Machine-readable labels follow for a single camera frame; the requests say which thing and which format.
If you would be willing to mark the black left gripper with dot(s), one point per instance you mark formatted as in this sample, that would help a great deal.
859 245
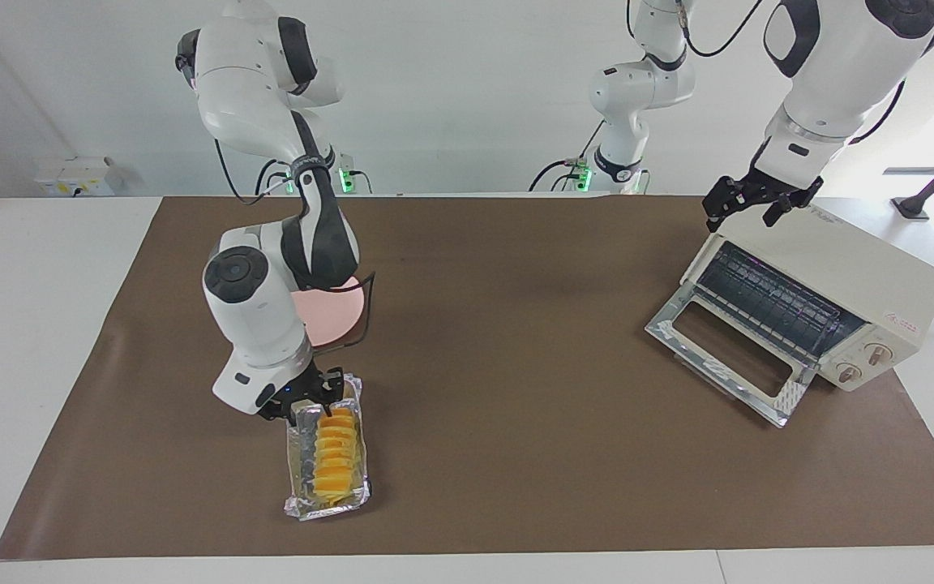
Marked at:
747 193

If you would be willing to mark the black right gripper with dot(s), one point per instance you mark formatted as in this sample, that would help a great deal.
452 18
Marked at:
305 389

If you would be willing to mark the sliced golden bread loaf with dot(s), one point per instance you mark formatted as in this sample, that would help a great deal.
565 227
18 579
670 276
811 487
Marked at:
335 458

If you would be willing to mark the aluminium foil tray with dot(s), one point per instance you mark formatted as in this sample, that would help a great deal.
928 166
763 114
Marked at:
298 478

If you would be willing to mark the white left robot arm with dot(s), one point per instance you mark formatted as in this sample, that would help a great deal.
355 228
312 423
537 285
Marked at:
848 65

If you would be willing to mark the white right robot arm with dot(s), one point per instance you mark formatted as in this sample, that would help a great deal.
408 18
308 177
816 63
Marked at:
256 316

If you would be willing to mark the glass oven door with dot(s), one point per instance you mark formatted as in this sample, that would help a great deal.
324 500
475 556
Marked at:
726 349

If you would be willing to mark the cream toaster oven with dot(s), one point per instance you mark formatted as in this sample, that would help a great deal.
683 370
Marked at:
864 276

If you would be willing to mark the cream oven knob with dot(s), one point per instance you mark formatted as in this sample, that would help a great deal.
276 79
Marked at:
848 373
879 353

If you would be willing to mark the pink round plate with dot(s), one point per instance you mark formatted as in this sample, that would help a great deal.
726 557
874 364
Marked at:
333 316

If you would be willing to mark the brown table mat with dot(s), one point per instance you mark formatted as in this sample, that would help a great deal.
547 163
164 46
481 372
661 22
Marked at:
556 470

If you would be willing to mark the white power strip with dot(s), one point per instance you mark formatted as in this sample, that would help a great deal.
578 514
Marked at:
78 174

